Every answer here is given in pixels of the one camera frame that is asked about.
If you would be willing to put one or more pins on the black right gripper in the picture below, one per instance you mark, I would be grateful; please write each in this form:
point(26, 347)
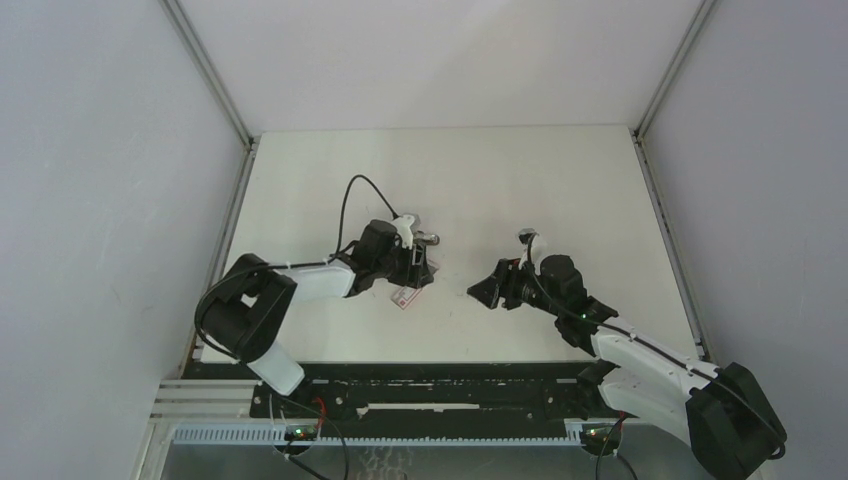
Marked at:
point(501, 284)

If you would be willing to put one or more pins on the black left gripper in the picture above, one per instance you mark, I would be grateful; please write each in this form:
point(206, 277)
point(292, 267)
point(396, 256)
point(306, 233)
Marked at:
point(417, 275)

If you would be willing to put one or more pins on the red white staples box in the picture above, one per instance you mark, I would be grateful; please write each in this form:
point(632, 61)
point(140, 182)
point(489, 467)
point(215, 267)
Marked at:
point(405, 296)

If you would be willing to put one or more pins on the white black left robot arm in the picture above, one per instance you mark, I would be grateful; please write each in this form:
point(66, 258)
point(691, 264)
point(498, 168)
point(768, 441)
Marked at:
point(240, 316)

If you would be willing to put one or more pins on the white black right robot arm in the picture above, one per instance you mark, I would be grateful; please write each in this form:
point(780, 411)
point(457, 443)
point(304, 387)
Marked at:
point(720, 413)

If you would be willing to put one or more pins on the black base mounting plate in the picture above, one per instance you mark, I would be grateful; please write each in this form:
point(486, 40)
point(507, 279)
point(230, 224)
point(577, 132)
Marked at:
point(417, 401)

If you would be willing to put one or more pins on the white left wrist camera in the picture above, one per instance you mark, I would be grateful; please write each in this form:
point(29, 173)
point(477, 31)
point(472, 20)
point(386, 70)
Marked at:
point(406, 225)

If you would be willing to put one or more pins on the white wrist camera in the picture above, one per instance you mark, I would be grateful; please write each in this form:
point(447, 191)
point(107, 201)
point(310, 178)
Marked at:
point(406, 225)
point(534, 248)

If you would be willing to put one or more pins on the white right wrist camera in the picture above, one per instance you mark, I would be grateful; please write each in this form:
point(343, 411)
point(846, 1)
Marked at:
point(534, 248)

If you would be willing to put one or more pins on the aluminium frame rail right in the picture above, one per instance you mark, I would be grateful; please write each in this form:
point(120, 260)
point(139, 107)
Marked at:
point(663, 205)

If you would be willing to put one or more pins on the aluminium frame rail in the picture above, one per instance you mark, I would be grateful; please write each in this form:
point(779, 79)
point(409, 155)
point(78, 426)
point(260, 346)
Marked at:
point(663, 205)
point(183, 202)

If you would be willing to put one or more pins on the aluminium frame rail left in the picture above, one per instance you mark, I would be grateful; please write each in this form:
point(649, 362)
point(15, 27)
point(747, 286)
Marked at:
point(183, 202)

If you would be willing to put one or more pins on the front aluminium rail assembly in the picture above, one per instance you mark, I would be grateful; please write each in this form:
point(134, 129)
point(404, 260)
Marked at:
point(215, 411)

